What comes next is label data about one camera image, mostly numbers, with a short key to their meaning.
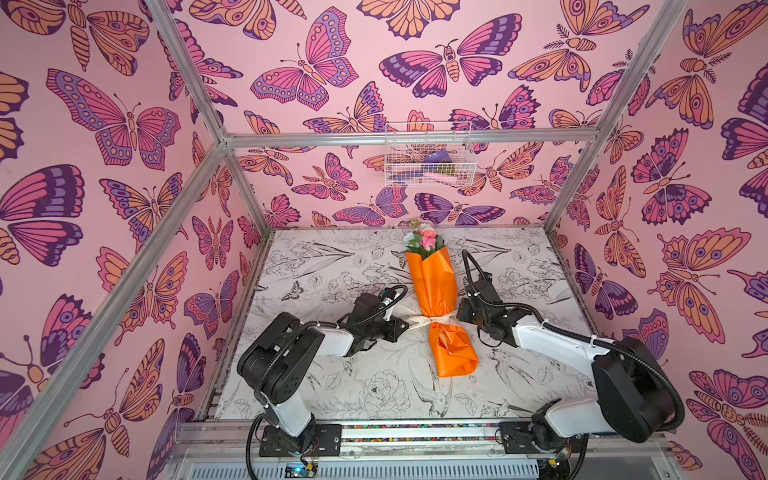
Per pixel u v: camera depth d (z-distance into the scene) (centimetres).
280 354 45
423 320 89
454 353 80
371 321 68
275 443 73
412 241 112
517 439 73
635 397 43
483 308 69
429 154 95
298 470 72
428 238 106
